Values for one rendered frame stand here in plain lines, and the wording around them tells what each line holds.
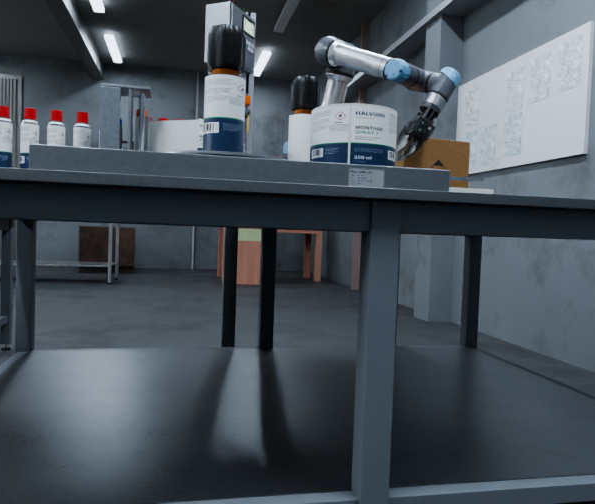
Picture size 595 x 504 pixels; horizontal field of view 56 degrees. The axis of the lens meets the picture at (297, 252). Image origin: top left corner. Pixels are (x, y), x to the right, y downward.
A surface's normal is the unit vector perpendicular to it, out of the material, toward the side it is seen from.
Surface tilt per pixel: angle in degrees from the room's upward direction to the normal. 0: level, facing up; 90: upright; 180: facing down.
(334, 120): 90
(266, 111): 90
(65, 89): 90
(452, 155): 90
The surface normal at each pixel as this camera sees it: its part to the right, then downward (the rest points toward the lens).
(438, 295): 0.21, 0.04
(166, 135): -0.29, 0.03
